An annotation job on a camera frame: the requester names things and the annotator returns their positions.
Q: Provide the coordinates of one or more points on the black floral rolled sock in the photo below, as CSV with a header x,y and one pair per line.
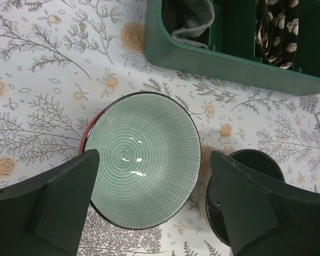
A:
x,y
276,32

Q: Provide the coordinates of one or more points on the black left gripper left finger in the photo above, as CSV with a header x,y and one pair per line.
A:
x,y
45,214

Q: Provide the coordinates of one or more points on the grey rolled sock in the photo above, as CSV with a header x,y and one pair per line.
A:
x,y
187,20

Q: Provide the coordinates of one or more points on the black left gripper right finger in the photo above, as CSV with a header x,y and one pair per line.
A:
x,y
262,215

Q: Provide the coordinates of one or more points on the green plastic organizer tray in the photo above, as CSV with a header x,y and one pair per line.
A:
x,y
230,54

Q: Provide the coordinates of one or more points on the olive brown bowl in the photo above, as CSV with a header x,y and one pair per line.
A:
x,y
251,158

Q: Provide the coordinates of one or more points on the floral table mat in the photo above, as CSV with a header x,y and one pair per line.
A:
x,y
61,62

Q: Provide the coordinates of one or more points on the white orange floral bowl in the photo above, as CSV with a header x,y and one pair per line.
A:
x,y
87,132

